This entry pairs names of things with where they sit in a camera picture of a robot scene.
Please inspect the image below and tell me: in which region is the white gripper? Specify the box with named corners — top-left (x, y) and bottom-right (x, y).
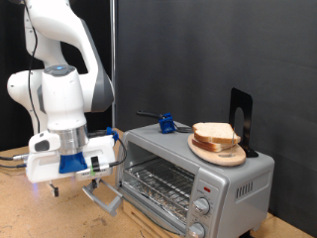
top-left (25, 130), bottom-right (117, 198)

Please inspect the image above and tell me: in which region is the glass oven door with handle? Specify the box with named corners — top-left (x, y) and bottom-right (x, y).
top-left (81, 178), bottom-right (189, 236)

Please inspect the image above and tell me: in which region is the white bread slice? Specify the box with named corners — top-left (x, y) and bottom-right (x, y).
top-left (191, 122), bottom-right (242, 145)

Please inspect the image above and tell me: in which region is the metal oven rack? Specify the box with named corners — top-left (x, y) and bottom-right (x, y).
top-left (123, 157), bottom-right (196, 222)

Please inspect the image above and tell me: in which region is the silver oven knob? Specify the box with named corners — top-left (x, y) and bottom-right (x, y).
top-left (187, 221), bottom-right (206, 238)
top-left (192, 196), bottom-right (211, 216)

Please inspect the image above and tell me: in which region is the silver toaster oven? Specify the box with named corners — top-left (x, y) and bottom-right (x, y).
top-left (115, 120), bottom-right (275, 238)

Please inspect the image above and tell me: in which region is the round wooden plate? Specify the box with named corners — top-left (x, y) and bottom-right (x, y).
top-left (187, 132), bottom-right (248, 168)

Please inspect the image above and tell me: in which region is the vertical metal pole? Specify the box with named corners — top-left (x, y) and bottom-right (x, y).
top-left (110, 0), bottom-right (117, 128)

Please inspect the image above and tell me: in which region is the black metal bookend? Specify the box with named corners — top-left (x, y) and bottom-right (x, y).
top-left (227, 87), bottom-right (260, 159)

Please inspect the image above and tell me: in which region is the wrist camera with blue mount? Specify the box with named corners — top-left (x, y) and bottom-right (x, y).
top-left (58, 151), bottom-right (112, 181)

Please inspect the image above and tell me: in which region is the base cable with silver plug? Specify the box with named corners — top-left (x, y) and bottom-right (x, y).
top-left (0, 153), bottom-right (33, 163)

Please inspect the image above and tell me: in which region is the black cable with blue connector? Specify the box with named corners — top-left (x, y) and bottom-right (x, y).
top-left (23, 0), bottom-right (128, 167)

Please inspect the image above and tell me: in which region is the thin black base cable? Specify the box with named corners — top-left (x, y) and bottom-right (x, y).
top-left (0, 163), bottom-right (28, 170)

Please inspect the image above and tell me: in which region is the thin metal wire post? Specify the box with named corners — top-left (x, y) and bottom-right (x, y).
top-left (229, 127), bottom-right (236, 157)

